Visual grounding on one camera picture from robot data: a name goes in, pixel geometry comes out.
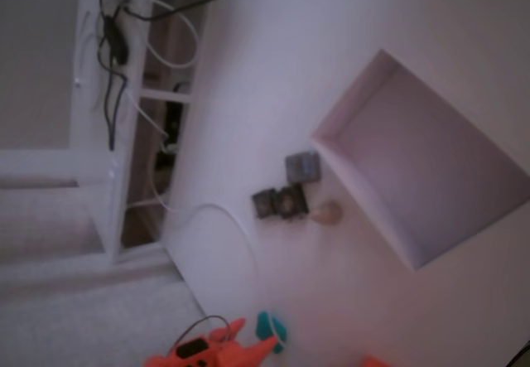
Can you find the black clear-lid case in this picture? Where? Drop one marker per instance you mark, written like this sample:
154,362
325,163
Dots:
263,203
290,203

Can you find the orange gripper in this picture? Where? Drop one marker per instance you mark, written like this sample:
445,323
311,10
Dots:
232,339

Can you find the small beige bear figurine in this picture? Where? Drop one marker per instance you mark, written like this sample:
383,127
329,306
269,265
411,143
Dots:
328,213

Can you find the green cube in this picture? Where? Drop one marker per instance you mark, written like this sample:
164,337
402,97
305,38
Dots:
267,327

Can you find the white metal rack frame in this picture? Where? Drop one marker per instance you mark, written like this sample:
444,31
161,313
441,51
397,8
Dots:
87,114

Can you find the silver metal tin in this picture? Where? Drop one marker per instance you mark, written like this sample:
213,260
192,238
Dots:
302,167

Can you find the white cardboard box bin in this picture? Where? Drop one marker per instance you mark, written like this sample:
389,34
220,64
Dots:
435,155

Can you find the black power adapter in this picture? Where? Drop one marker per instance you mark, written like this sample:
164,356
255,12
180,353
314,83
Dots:
172,118

